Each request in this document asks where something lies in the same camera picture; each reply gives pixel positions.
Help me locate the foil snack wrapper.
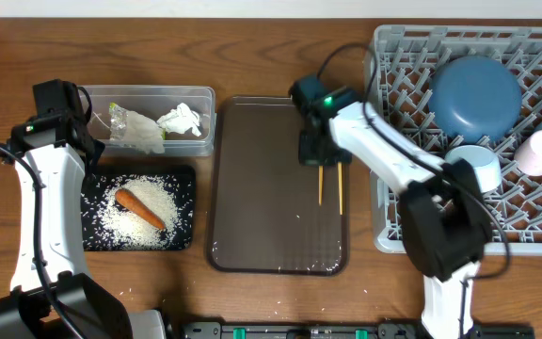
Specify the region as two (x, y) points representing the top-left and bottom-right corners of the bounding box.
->
(109, 103), (165, 153)

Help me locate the grey dishwasher rack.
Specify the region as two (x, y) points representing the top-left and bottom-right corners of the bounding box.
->
(372, 24), (542, 256)

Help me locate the orange carrot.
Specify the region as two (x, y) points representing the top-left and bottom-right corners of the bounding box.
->
(115, 188), (166, 230)

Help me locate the white cup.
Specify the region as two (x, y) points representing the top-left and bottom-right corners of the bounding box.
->
(514, 130), (542, 176)

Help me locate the brown serving tray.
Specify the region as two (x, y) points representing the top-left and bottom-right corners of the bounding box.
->
(206, 96), (349, 276)

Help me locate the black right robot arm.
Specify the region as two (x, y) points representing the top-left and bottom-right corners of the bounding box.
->
(289, 77), (497, 338)

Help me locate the black rectangular tray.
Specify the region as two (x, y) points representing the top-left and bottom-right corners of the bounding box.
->
(80, 163), (197, 252)

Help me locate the clear plastic bin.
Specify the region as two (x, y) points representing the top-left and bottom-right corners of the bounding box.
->
(81, 85), (215, 157)

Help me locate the light blue bowl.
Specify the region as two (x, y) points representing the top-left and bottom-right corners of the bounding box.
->
(444, 145), (502, 193)

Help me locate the white tissue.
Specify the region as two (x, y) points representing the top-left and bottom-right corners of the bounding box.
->
(156, 103), (201, 137)

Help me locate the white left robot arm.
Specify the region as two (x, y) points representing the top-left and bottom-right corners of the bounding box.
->
(0, 113), (134, 338)

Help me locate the white rice pile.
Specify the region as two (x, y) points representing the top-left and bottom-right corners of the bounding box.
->
(81, 173), (195, 250)

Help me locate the wooden chopstick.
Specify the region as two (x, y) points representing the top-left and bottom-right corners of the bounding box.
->
(318, 166), (324, 206)
(337, 162), (343, 215)

